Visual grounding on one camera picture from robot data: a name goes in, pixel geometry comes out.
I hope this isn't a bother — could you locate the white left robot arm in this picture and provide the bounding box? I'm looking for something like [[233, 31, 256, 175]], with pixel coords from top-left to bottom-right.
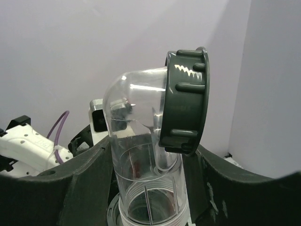
[[0, 115, 93, 178]]

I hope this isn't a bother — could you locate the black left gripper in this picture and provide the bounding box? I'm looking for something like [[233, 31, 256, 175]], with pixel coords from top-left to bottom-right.
[[68, 125, 93, 157]]

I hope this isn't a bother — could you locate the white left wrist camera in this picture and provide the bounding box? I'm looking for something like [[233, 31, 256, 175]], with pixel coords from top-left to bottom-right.
[[88, 99, 108, 145]]

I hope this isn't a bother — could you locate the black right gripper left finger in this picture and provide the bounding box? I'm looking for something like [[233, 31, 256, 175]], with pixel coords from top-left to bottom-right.
[[0, 137, 112, 226]]

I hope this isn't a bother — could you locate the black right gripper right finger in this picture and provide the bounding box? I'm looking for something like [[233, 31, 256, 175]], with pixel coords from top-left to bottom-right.
[[184, 145, 301, 226]]

